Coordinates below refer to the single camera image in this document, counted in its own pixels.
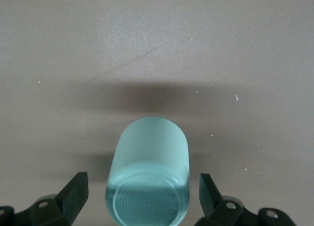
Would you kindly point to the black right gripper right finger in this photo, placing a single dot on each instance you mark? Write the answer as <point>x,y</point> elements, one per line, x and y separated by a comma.
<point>211,204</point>

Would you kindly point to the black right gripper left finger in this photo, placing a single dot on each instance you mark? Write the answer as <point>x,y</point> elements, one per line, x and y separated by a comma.
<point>71,199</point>

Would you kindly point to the teal cup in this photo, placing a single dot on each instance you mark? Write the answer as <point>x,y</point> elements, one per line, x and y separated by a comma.
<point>149,152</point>

